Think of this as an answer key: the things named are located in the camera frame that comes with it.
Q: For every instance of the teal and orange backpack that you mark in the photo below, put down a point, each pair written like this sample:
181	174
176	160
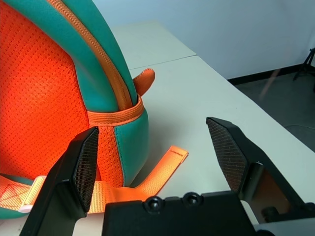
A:
37	98

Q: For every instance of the black tripod stand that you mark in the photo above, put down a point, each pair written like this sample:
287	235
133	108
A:
308	61

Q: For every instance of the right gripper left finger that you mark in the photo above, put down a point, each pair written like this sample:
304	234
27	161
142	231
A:
61	186

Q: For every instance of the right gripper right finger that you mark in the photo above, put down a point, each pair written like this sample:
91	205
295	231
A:
231	157

